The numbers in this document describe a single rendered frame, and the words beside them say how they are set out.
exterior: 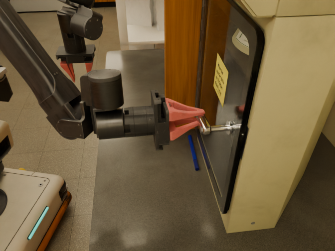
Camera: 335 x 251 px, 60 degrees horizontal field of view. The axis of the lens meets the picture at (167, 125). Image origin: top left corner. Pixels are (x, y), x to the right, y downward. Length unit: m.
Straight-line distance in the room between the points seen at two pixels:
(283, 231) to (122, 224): 0.36
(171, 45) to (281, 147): 0.40
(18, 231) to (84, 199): 0.52
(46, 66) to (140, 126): 0.20
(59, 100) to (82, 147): 1.80
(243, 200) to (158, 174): 0.27
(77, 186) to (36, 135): 0.70
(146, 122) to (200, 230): 0.29
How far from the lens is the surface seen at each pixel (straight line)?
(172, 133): 0.54
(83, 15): 0.79
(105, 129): 0.53
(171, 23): 0.75
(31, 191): 1.76
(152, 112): 0.53
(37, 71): 0.57
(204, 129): 0.51
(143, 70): 1.27
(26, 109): 2.95
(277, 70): 0.43
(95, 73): 0.52
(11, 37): 0.58
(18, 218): 1.67
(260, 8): 0.38
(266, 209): 0.66
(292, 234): 0.74
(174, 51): 0.78
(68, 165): 2.23
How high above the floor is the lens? 1.52
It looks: 38 degrees down
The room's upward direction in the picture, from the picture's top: straight up
